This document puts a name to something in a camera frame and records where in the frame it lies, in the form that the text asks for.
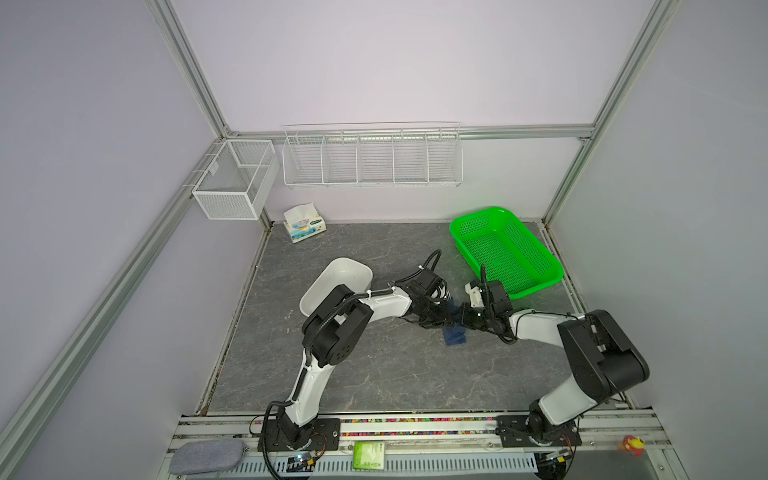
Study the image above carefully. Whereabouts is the blue paper napkin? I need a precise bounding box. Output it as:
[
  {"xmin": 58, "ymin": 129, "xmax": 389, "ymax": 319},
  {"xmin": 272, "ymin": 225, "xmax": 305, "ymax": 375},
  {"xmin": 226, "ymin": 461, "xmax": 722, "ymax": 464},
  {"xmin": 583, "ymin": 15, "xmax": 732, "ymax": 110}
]
[{"xmin": 442, "ymin": 304, "xmax": 467, "ymax": 346}]

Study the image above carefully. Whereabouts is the green plastic basket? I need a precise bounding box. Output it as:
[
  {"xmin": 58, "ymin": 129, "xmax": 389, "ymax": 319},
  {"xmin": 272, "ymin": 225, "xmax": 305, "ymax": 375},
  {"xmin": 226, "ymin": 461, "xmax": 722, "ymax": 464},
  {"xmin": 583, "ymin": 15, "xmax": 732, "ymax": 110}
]
[{"xmin": 449, "ymin": 207, "xmax": 564, "ymax": 300}]

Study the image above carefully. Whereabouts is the white rectangular dish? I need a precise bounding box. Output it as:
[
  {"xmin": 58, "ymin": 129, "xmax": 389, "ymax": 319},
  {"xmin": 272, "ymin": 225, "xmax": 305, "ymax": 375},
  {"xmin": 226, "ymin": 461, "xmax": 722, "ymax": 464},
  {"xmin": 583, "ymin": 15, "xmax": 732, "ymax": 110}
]
[{"xmin": 299, "ymin": 257, "xmax": 374, "ymax": 317}]

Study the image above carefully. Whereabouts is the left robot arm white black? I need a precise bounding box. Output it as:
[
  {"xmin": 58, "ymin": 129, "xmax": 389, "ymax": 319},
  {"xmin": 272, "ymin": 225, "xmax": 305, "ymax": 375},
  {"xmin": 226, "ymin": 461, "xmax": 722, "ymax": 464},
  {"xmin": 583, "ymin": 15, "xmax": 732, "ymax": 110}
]
[{"xmin": 260, "ymin": 285, "xmax": 455, "ymax": 451}]

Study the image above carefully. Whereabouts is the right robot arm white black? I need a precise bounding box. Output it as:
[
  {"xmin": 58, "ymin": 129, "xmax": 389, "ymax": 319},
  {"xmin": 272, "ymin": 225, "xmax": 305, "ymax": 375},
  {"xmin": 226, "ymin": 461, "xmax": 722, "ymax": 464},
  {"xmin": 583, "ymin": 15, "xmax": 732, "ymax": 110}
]
[{"xmin": 456, "ymin": 303, "xmax": 650, "ymax": 446}]

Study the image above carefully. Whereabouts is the green small box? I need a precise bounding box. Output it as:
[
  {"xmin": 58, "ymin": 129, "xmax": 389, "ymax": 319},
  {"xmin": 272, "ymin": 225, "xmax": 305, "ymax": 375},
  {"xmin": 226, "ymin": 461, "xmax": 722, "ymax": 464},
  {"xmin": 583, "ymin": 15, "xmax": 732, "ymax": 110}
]
[{"xmin": 352, "ymin": 441, "xmax": 386, "ymax": 471}]

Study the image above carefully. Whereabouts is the tissue pack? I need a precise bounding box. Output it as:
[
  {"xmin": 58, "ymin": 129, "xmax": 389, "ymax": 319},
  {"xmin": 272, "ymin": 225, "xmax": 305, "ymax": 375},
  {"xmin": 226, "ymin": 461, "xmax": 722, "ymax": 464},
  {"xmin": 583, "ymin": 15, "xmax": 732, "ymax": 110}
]
[{"xmin": 284, "ymin": 203, "xmax": 327, "ymax": 244}]

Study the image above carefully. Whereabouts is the red yellow toy figure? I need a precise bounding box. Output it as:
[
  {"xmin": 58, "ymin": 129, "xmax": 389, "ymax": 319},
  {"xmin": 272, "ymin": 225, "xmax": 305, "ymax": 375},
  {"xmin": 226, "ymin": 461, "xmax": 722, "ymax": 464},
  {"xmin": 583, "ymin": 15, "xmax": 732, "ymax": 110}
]
[{"xmin": 620, "ymin": 435, "xmax": 646, "ymax": 457}]

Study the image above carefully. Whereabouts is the white mesh box basket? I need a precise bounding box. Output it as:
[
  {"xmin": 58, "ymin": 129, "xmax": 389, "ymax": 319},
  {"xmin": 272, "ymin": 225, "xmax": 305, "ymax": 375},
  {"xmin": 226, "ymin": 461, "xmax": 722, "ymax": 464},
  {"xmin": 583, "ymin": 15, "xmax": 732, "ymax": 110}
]
[{"xmin": 192, "ymin": 139, "xmax": 279, "ymax": 221}]

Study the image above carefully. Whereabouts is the grey cloth pad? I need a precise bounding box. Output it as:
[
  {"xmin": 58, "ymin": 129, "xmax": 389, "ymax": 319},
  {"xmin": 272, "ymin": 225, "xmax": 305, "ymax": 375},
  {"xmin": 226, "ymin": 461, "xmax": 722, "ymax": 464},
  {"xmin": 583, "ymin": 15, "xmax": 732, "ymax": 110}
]
[{"xmin": 169, "ymin": 438, "xmax": 246, "ymax": 476}]

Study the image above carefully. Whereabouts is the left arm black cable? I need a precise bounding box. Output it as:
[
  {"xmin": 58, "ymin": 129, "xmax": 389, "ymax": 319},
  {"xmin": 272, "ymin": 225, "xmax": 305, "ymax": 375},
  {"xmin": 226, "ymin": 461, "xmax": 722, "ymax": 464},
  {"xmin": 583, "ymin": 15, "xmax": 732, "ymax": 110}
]
[{"xmin": 392, "ymin": 249, "xmax": 443, "ymax": 286}]

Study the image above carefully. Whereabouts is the white wire shelf rack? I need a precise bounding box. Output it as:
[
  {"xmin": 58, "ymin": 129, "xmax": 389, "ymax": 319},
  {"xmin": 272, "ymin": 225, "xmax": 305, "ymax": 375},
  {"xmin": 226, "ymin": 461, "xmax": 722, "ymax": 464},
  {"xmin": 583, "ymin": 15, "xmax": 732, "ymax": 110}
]
[{"xmin": 282, "ymin": 122, "xmax": 464, "ymax": 188}]

